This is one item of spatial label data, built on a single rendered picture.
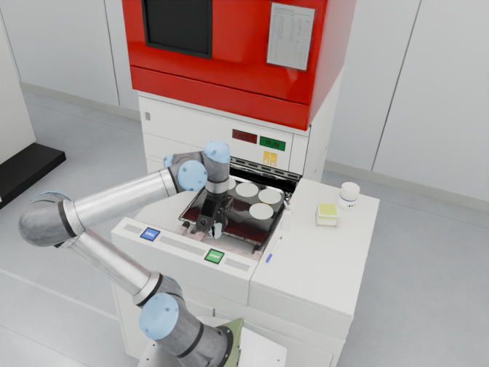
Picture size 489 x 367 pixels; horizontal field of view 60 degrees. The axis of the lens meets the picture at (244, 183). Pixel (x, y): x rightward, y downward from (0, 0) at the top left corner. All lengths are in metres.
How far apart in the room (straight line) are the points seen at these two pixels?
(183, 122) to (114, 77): 2.25
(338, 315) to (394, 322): 1.29
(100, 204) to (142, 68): 0.95
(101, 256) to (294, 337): 0.74
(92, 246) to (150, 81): 0.90
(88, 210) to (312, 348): 0.93
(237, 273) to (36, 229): 0.67
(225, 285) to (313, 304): 0.31
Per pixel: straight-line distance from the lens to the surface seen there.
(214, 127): 1.93
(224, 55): 1.70
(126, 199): 1.09
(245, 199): 1.84
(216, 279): 1.52
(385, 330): 2.65
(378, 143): 3.45
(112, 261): 1.27
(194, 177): 1.07
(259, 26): 1.61
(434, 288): 2.97
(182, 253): 1.53
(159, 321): 1.19
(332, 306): 1.43
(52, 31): 4.46
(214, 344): 1.26
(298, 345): 1.64
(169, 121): 2.03
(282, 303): 1.48
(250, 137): 1.87
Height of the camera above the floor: 2.09
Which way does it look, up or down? 38 degrees down
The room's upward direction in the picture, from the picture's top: 4 degrees clockwise
